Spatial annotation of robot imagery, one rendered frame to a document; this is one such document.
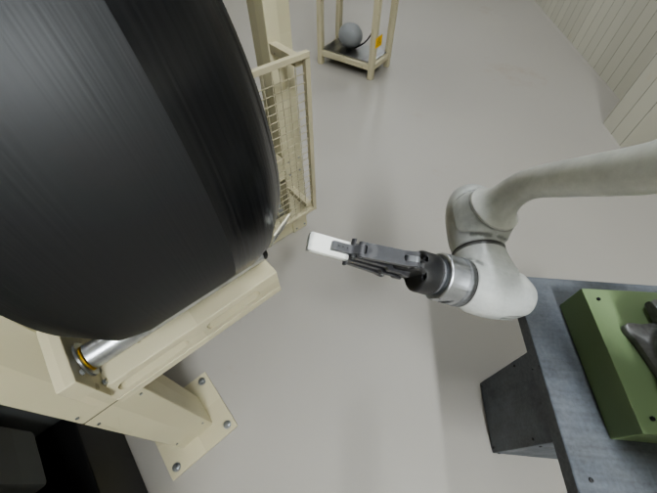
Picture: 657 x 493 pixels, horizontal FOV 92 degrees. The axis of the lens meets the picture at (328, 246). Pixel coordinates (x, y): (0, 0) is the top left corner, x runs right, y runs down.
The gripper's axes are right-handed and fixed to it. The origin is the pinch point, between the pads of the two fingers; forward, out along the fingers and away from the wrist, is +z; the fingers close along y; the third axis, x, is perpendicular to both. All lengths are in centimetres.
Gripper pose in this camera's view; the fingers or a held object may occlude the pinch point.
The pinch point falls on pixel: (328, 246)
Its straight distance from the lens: 51.8
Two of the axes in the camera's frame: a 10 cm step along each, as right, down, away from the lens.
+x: 1.8, -9.4, 2.8
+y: -3.3, 2.1, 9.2
